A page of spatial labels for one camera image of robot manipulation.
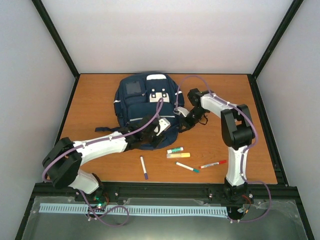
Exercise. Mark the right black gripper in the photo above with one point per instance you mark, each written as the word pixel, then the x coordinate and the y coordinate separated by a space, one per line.
pixel 189 125

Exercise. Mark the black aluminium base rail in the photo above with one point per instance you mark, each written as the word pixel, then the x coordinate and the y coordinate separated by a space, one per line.
pixel 117 192

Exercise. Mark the navy blue backpack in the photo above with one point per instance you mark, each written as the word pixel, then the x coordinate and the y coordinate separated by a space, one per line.
pixel 137 96

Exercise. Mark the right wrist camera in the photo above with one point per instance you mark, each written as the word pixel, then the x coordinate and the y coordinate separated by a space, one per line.
pixel 181 111

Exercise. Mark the yellow highlighter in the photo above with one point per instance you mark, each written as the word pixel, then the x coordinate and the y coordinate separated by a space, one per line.
pixel 178 155

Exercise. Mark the teal cap marker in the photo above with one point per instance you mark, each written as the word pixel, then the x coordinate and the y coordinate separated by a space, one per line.
pixel 187 167

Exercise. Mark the left black frame post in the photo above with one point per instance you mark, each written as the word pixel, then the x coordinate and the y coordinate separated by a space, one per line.
pixel 45 17

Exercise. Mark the light blue cable duct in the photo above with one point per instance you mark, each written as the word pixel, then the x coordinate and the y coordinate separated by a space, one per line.
pixel 136 210

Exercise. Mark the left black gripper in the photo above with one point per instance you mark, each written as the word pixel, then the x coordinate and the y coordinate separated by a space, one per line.
pixel 156 144

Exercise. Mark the purple cap marker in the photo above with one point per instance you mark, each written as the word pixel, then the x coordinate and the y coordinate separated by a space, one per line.
pixel 144 168

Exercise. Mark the red cap marker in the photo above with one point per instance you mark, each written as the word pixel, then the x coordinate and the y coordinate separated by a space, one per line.
pixel 213 164

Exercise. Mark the black frame post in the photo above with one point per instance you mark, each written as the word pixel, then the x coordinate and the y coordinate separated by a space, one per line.
pixel 280 31
pixel 45 17

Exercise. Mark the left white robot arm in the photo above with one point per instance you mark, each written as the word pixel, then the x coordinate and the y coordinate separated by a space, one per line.
pixel 62 165

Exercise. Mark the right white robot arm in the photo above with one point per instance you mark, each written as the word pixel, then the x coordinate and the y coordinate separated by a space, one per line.
pixel 237 132

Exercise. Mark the small circuit board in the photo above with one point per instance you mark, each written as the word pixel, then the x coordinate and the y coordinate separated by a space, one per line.
pixel 101 202

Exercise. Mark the green white glue stick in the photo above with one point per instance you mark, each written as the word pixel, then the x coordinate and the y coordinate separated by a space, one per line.
pixel 175 150

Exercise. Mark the right black frame post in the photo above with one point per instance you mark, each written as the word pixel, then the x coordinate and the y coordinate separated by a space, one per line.
pixel 280 31

